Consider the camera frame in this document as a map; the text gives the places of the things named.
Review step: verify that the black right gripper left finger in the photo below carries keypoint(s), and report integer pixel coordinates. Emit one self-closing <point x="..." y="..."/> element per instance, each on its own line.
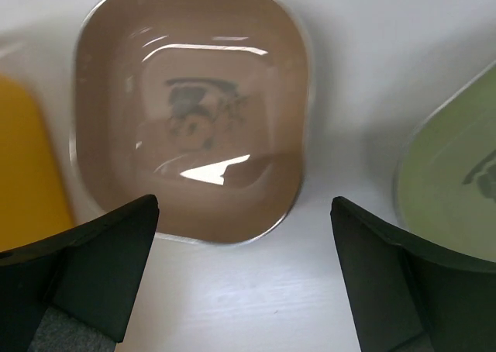
<point x="75" y="291"/>

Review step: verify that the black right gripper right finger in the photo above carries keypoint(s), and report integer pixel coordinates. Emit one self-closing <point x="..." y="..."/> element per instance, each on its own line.
<point x="409" y="294"/>

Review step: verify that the brown panda plate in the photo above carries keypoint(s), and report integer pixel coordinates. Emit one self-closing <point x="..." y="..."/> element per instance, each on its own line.
<point x="201" y="103"/>

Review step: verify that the yellow plastic bin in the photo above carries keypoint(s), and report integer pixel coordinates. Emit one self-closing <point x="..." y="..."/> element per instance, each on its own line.
<point x="34" y="203"/>

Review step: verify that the green panda plate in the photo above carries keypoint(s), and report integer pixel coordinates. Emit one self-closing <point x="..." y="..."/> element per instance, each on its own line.
<point x="444" y="184"/>

